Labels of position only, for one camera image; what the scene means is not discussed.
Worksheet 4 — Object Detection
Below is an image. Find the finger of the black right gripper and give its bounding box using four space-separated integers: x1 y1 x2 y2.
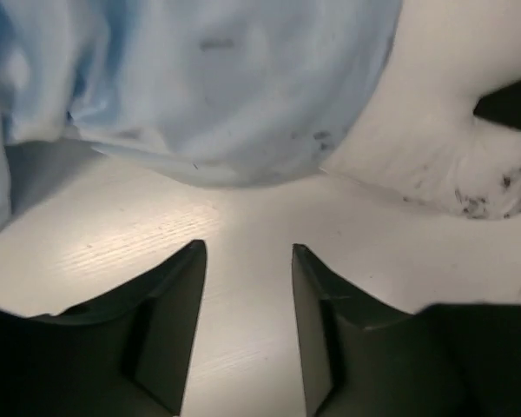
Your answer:
473 80 521 130

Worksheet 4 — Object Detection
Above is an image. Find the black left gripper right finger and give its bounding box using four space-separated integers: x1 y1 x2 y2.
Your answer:
292 244 521 416

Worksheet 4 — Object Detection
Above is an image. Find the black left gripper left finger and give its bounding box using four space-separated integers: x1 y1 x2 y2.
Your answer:
0 240 207 416

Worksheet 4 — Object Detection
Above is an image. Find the white pillow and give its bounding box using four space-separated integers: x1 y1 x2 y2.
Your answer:
322 0 521 220

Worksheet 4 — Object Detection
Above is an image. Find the light blue pillowcase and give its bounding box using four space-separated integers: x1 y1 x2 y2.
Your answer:
0 1 402 229

